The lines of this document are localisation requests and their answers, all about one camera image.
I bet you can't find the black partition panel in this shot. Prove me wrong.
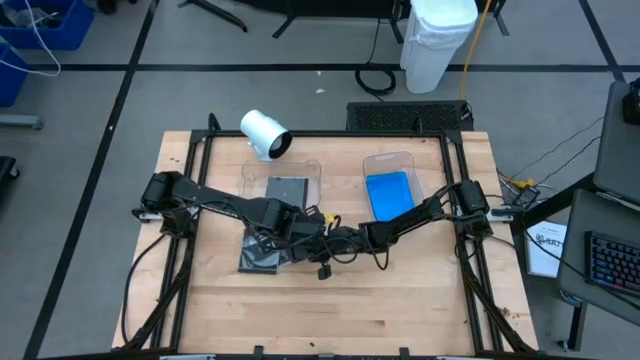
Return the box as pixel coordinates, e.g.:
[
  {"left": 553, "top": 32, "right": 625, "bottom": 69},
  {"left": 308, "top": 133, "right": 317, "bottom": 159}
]
[{"left": 175, "top": 0, "right": 510, "bottom": 41}]

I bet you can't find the white cable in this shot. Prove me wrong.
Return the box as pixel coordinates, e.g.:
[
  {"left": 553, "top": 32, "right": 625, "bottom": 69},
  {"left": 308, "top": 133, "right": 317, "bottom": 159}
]
[{"left": 0, "top": 0, "right": 63, "bottom": 79}]

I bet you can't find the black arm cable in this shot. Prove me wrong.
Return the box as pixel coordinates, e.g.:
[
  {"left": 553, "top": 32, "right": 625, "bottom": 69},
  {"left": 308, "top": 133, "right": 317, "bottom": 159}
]
[{"left": 119, "top": 230, "right": 170, "bottom": 347}]

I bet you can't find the grey desk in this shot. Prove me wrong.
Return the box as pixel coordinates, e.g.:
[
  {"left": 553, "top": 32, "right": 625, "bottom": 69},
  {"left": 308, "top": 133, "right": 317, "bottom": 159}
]
[{"left": 556, "top": 172, "right": 640, "bottom": 329}]

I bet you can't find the white cylindrical camera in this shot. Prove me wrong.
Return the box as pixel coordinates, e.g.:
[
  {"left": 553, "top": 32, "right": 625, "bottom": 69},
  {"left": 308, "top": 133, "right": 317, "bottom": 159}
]
[{"left": 238, "top": 108, "right": 294, "bottom": 163}]

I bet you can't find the blue plastic case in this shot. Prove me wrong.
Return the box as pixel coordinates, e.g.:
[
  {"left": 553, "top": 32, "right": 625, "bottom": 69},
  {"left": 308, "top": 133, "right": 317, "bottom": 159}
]
[{"left": 364, "top": 170, "right": 417, "bottom": 223}]

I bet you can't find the yellow wire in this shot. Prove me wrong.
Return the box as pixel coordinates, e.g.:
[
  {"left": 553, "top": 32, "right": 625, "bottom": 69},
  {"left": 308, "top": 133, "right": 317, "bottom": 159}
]
[{"left": 498, "top": 173, "right": 537, "bottom": 191}]

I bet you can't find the white printed paper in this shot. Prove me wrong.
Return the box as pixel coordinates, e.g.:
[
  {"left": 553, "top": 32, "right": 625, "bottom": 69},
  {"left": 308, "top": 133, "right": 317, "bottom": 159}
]
[{"left": 523, "top": 219, "right": 569, "bottom": 280}]

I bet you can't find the white trash bin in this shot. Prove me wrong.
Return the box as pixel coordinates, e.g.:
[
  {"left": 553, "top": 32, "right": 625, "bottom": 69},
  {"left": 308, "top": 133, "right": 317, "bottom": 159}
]
[{"left": 398, "top": 0, "right": 479, "bottom": 96}]

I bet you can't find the coiled black cable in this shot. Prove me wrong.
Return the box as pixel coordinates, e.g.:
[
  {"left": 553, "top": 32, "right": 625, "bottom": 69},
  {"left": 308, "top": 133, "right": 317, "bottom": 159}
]
[{"left": 353, "top": 18, "right": 398, "bottom": 98}]

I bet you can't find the black-tray clear jewel case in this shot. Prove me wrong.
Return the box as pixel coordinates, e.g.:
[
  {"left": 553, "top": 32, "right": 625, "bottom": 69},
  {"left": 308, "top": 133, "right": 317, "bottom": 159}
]
[{"left": 237, "top": 229, "right": 282, "bottom": 276}]

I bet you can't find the black metal table frame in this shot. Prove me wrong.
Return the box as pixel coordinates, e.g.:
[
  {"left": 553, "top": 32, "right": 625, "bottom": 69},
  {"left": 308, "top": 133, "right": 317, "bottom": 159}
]
[{"left": 119, "top": 112, "right": 540, "bottom": 360}]

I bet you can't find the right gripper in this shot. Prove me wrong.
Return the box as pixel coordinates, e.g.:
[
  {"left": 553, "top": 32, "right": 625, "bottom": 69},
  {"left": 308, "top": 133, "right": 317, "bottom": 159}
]
[{"left": 318, "top": 219, "right": 375, "bottom": 282}]

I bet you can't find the yellow cable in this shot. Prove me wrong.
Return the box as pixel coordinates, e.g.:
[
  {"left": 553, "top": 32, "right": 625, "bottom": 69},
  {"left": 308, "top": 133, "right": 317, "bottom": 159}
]
[{"left": 457, "top": 0, "right": 494, "bottom": 101}]

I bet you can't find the clear plastic bin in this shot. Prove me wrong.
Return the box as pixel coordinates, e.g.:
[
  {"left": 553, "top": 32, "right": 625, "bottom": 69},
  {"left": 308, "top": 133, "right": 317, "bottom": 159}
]
[
  {"left": 361, "top": 150, "right": 425, "bottom": 224},
  {"left": 240, "top": 158, "right": 323, "bottom": 211}
]

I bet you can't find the black keyboard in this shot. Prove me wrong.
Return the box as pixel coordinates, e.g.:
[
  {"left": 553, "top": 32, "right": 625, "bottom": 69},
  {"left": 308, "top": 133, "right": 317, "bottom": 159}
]
[{"left": 583, "top": 229, "right": 640, "bottom": 302}]

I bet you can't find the black perforated computer case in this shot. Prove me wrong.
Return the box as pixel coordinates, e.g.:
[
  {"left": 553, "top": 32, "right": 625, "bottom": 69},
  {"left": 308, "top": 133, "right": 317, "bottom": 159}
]
[{"left": 345, "top": 100, "right": 475, "bottom": 134}]

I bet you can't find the grey metal bar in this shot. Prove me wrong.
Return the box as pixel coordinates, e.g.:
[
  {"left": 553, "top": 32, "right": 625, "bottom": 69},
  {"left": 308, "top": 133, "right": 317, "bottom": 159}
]
[{"left": 0, "top": 113, "right": 45, "bottom": 132}]

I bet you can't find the grey desk panel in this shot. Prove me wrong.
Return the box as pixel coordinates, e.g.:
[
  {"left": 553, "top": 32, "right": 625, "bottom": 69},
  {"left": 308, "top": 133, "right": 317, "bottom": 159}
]
[{"left": 592, "top": 79, "right": 640, "bottom": 207}]

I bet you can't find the blue storage bin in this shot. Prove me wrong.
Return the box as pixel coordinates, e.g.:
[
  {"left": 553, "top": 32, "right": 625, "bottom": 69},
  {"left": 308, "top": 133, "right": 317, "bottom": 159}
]
[
  {"left": 0, "top": 0, "right": 96, "bottom": 52},
  {"left": 0, "top": 42, "right": 32, "bottom": 109}
]

